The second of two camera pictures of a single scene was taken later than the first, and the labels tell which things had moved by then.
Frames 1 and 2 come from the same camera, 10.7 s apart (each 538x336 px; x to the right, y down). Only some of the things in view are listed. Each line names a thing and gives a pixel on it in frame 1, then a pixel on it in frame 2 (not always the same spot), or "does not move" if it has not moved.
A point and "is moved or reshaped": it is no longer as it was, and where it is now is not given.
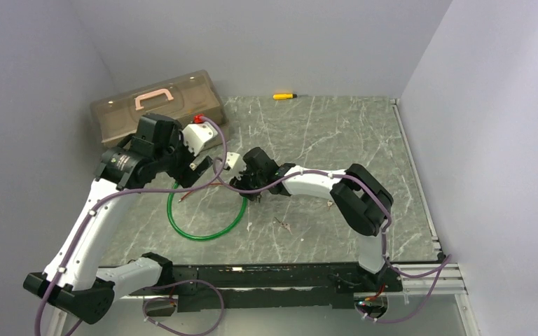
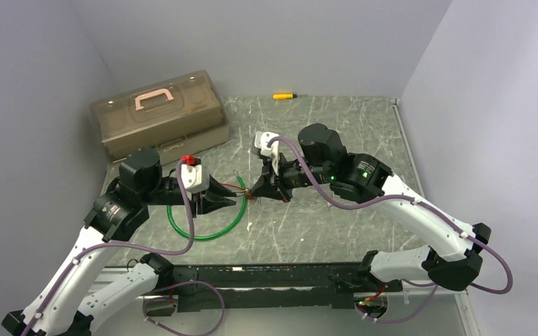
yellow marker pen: (284, 96) does not move
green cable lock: (205, 238) does not move
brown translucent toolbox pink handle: (118, 117) does not move
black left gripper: (185, 175) to (207, 204)
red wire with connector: (191, 192) is moved or reshaped
